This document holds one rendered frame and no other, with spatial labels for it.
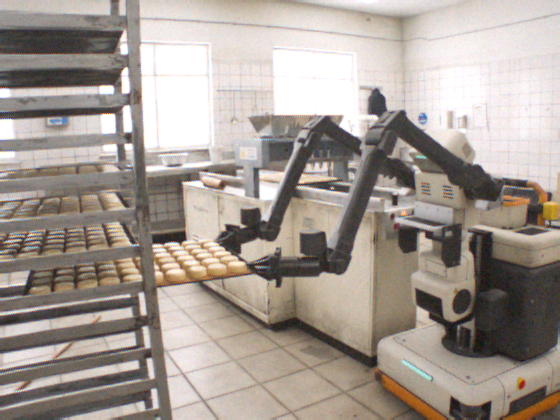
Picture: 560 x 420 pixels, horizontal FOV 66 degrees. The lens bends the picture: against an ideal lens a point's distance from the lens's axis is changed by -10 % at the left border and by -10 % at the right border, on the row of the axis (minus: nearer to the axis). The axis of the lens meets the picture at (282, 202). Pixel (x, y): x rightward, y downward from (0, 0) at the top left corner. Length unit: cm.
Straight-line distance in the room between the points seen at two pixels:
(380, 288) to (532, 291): 77
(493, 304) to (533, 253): 25
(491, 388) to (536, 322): 33
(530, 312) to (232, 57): 494
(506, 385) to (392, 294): 78
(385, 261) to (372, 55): 536
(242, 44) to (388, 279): 440
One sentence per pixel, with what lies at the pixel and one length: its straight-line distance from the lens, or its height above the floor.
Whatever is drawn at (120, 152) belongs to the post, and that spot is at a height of 119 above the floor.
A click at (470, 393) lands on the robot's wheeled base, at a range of 187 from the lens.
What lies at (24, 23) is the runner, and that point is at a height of 149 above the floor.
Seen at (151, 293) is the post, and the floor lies 86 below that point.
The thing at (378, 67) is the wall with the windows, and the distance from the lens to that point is 744.
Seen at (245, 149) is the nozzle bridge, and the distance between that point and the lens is 279.
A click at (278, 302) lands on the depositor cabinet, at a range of 285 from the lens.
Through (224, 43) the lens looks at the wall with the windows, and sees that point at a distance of 607.
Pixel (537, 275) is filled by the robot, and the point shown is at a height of 66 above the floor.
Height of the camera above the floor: 123
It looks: 9 degrees down
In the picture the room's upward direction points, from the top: 2 degrees counter-clockwise
